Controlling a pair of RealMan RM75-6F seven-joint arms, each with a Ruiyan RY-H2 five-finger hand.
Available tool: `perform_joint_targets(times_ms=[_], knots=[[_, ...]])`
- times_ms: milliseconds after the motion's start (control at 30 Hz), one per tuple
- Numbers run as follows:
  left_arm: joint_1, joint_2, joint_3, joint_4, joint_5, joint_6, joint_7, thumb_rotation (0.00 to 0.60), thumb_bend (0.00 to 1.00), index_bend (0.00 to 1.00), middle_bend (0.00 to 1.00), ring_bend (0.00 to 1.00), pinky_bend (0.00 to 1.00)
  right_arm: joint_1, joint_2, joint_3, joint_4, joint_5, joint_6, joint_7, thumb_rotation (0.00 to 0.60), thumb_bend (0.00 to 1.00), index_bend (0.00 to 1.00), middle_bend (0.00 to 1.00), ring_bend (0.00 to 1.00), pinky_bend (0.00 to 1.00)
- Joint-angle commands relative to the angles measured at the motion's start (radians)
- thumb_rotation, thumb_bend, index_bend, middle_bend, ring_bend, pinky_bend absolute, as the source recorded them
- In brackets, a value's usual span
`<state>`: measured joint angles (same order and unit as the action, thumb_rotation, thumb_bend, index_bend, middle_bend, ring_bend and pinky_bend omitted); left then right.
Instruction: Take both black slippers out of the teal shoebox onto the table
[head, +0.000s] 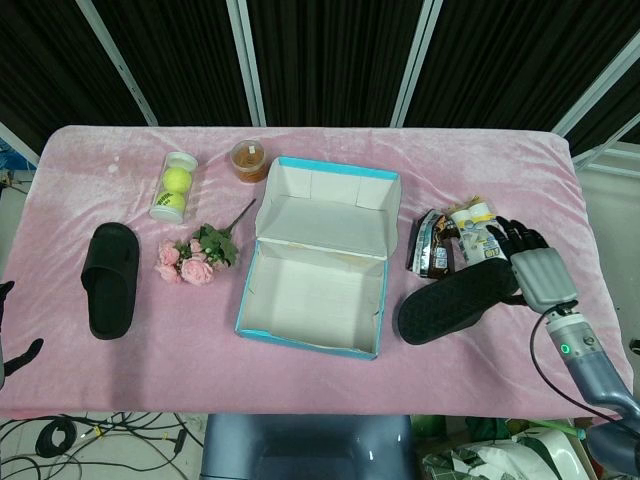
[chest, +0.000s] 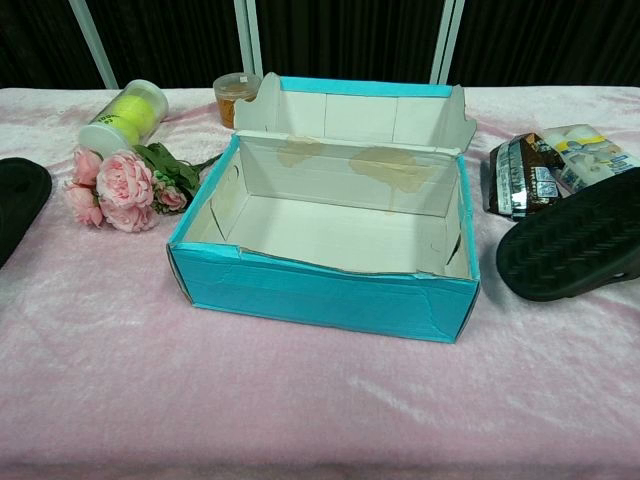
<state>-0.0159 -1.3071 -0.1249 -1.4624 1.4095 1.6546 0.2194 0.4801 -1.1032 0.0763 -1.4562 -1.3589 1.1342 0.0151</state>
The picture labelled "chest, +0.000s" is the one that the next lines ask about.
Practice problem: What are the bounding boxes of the black rubber slipper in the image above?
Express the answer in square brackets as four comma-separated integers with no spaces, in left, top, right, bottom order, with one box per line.
[0,156,54,270]
[495,166,640,303]

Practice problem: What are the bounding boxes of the blue cardboard shoe box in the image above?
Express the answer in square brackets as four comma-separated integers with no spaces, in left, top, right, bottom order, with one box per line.
[166,71,482,346]

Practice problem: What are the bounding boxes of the pink plush tablecloth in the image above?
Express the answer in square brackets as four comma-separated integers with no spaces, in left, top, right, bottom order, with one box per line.
[0,85,640,480]

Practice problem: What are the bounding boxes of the clear jar of rubber bands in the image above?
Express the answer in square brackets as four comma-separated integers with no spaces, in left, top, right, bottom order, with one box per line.
[212,73,265,130]

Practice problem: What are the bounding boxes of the pink artificial flower bouquet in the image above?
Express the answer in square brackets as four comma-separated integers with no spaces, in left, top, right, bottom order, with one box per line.
[62,140,224,234]

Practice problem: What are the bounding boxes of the black curtain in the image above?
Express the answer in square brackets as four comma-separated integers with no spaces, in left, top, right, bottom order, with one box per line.
[0,0,640,90]

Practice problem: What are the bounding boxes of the brown snack bag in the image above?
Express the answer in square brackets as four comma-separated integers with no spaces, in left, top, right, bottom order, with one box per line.
[480,131,565,222]

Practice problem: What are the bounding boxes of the yellow tennis ball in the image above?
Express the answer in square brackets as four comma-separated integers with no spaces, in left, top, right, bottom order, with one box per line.
[102,94,154,142]

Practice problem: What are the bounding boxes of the clear tennis ball tube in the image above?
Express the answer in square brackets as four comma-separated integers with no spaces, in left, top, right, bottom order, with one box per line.
[77,78,170,157]

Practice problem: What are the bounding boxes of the white plastic tissue pack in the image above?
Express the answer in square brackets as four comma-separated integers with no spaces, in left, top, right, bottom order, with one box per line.
[542,122,640,195]

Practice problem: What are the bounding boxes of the white double frame post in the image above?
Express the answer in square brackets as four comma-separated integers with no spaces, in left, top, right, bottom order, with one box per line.
[429,0,467,87]
[233,0,265,79]

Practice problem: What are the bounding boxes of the slanted white frame post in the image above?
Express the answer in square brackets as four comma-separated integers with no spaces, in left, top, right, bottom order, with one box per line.
[67,0,120,90]

